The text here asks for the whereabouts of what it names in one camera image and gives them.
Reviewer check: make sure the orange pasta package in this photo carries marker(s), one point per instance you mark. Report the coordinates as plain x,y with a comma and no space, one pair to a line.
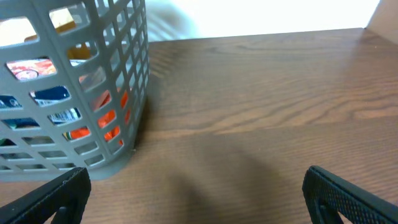
103,121

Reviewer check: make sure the brown labelled snack pouch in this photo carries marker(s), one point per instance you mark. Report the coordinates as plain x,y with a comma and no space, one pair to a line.
18,30

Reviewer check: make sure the colourful tissue multipack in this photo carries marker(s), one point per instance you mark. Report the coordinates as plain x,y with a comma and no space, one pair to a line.
43,94

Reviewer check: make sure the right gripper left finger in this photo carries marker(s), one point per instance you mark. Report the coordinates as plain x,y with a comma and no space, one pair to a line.
63,199

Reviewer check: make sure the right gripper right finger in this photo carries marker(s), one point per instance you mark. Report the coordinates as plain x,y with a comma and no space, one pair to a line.
329,198

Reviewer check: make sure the mint green wipes packet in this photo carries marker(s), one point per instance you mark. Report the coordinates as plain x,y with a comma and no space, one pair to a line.
17,124

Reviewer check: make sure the grey plastic basket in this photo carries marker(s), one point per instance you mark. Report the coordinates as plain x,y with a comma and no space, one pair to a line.
116,33

